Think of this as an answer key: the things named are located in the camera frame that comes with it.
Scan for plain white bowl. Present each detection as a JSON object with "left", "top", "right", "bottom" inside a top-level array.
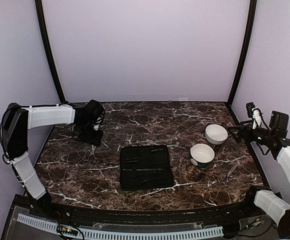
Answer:
[{"left": 205, "top": 124, "right": 228, "bottom": 145}]

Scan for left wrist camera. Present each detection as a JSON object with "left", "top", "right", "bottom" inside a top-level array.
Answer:
[{"left": 84, "top": 99, "right": 105, "bottom": 122}]

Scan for left black frame post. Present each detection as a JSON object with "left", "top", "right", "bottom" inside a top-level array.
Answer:
[{"left": 34, "top": 0, "right": 66, "bottom": 103}]

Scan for white slotted cable duct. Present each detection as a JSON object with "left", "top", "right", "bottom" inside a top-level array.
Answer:
[{"left": 16, "top": 213, "right": 224, "bottom": 240}]

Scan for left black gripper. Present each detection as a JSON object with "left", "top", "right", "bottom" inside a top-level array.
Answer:
[{"left": 76, "top": 120, "right": 103, "bottom": 147}]

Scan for black frame post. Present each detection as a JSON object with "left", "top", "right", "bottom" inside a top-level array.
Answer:
[
  {"left": 34, "top": 0, "right": 66, "bottom": 103},
  {"left": 226, "top": 0, "right": 257, "bottom": 109}
]

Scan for silver scissors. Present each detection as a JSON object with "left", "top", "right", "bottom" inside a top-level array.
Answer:
[
  {"left": 222, "top": 162, "right": 238, "bottom": 186},
  {"left": 83, "top": 145, "right": 100, "bottom": 164}
]

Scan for black front rail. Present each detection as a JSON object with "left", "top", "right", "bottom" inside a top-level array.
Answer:
[{"left": 0, "top": 193, "right": 290, "bottom": 240}]

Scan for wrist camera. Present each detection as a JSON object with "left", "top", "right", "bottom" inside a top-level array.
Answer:
[
  {"left": 269, "top": 110, "right": 289, "bottom": 132},
  {"left": 84, "top": 99, "right": 105, "bottom": 122}
]

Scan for right black frame post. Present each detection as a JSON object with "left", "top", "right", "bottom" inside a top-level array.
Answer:
[{"left": 226, "top": 0, "right": 257, "bottom": 109}]

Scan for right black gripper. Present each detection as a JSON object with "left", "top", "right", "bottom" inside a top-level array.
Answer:
[{"left": 228, "top": 119, "right": 275, "bottom": 146}]

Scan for white and teal bowl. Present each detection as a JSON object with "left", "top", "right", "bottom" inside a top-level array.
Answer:
[{"left": 190, "top": 143, "right": 215, "bottom": 168}]

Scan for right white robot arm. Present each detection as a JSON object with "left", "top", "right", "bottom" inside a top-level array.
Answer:
[{"left": 227, "top": 102, "right": 290, "bottom": 239}]

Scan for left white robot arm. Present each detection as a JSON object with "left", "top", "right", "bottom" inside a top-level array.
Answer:
[{"left": 0, "top": 100, "right": 106, "bottom": 218}]

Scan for black zippered tool case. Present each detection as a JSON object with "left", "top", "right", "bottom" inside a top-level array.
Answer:
[{"left": 119, "top": 145, "right": 174, "bottom": 191}]

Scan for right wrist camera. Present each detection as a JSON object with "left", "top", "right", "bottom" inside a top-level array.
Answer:
[{"left": 269, "top": 110, "right": 289, "bottom": 132}]

